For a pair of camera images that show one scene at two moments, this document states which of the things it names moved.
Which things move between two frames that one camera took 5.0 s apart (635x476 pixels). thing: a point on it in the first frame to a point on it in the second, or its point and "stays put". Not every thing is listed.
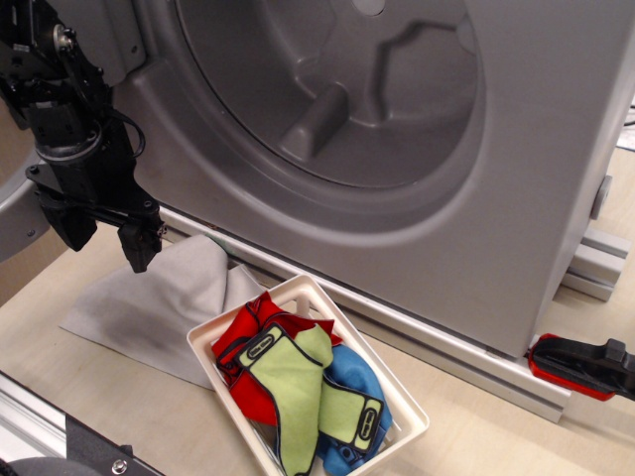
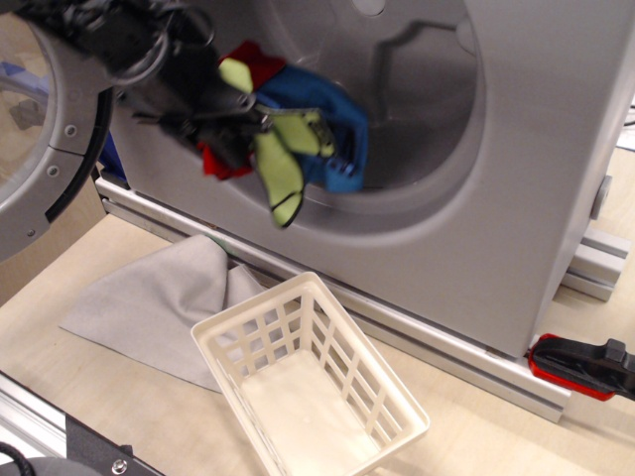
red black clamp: (594, 370) stays put
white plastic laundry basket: (308, 383) stays put
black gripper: (92, 177) to (184, 86)
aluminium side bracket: (596, 265) stays put
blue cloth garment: (352, 368) to (292, 86)
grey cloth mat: (146, 314) stays put
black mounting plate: (105, 458) stays put
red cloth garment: (255, 315) to (259, 62)
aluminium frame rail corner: (30, 425) stays put
